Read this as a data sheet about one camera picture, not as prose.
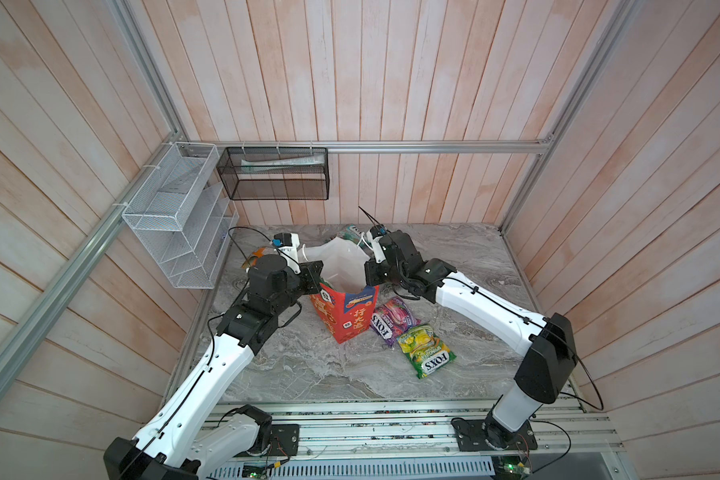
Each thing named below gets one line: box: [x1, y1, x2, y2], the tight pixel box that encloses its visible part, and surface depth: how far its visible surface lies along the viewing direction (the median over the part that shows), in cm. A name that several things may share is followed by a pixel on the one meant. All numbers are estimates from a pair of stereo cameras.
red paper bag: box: [304, 236, 380, 344], surface depth 83 cm
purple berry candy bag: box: [370, 296, 421, 346], surface depth 94 cm
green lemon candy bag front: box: [396, 324, 457, 379], surface depth 87 cm
